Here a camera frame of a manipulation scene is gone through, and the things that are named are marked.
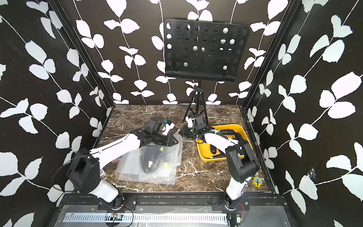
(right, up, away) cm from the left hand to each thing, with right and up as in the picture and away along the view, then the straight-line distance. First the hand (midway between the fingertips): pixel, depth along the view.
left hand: (177, 140), depth 81 cm
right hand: (-1, +5, +7) cm, 9 cm away
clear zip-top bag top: (-15, -15, +2) cm, 21 cm away
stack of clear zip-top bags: (-30, -17, +5) cm, 35 cm away
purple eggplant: (-18, -10, +6) cm, 21 cm away
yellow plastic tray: (+17, -7, +15) cm, 24 cm away
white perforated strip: (-15, -37, -11) cm, 42 cm away
